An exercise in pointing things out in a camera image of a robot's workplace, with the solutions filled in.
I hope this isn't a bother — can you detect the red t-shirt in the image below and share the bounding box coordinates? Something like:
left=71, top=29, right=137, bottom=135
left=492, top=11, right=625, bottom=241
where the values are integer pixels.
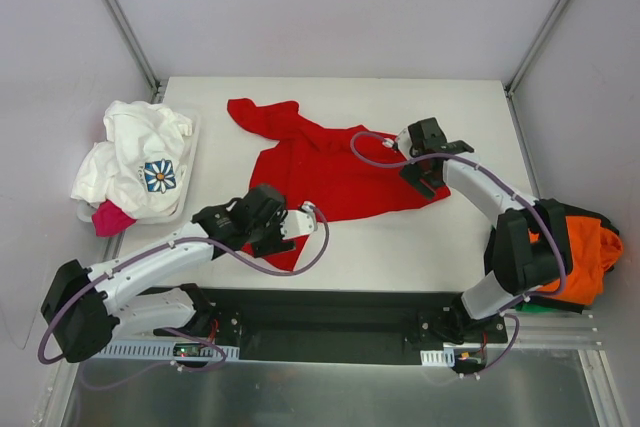
left=226, top=96, right=452, bottom=273

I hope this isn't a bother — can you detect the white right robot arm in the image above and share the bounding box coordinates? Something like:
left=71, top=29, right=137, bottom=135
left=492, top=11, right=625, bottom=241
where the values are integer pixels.
left=394, top=118, right=573, bottom=342

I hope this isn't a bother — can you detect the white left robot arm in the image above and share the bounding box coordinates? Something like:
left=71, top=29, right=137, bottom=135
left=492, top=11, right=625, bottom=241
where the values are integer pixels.
left=38, top=185, right=317, bottom=364

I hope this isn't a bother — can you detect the white daisy print t-shirt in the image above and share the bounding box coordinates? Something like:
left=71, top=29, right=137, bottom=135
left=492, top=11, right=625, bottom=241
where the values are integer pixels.
left=70, top=99, right=196, bottom=224

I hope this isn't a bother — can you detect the black t-shirt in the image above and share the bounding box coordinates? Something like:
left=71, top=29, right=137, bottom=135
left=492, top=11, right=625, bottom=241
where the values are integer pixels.
left=559, top=198, right=621, bottom=314

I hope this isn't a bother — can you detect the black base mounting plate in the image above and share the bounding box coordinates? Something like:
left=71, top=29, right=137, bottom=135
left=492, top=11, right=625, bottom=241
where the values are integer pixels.
left=152, top=288, right=518, bottom=364

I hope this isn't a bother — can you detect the pink t-shirt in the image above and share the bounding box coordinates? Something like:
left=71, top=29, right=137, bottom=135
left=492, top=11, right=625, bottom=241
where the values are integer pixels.
left=91, top=201, right=136, bottom=238

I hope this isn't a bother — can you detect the green t-shirt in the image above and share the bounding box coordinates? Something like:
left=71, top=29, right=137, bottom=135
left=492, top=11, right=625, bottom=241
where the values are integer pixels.
left=514, top=298, right=554, bottom=314

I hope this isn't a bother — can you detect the orange t-shirt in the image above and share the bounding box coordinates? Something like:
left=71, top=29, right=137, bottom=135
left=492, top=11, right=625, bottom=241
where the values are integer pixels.
left=529, top=214, right=625, bottom=306

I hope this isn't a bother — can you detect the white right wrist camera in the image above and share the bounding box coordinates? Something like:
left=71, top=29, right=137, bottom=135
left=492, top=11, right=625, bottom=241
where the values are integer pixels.
left=393, top=128, right=412, bottom=157

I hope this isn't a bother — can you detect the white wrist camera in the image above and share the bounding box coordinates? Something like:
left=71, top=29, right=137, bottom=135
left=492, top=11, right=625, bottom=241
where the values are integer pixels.
left=280, top=201, right=318, bottom=240
left=393, top=128, right=412, bottom=157

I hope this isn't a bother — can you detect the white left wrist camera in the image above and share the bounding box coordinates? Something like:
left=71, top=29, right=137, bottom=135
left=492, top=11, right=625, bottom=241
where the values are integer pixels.
left=280, top=201, right=318, bottom=240

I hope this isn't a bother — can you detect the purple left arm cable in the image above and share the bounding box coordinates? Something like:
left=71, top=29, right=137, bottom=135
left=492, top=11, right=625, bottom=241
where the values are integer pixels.
left=37, top=204, right=330, bottom=391

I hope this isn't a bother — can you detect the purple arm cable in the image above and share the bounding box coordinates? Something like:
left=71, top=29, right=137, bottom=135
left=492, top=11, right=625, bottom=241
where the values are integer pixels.
left=37, top=204, right=330, bottom=391
left=349, top=130, right=571, bottom=298

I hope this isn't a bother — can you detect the right aluminium frame post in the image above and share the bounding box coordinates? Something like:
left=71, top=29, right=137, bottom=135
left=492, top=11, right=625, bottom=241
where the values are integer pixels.
left=504, top=0, right=574, bottom=99

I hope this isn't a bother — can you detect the aluminium frame post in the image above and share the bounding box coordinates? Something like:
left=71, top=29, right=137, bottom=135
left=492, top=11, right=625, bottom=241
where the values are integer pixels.
left=504, top=0, right=574, bottom=99
left=102, top=0, right=166, bottom=102

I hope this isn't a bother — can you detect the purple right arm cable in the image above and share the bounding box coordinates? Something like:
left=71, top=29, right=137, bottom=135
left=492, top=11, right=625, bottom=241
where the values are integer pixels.
left=349, top=130, right=571, bottom=298

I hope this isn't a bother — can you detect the white slotted cable duct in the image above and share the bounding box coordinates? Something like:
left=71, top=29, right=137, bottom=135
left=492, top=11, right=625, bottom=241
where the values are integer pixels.
left=94, top=340, right=240, bottom=362

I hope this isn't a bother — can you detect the small white cable duct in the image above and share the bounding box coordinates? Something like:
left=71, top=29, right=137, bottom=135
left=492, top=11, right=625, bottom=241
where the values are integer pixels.
left=420, top=348, right=455, bottom=368

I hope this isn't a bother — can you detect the aluminium front rail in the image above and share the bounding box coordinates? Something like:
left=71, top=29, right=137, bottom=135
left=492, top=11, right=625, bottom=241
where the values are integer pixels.
left=61, top=298, right=600, bottom=348

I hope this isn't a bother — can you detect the left aluminium frame post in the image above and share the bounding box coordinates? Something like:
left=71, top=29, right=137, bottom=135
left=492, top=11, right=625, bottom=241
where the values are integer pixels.
left=102, top=0, right=166, bottom=102

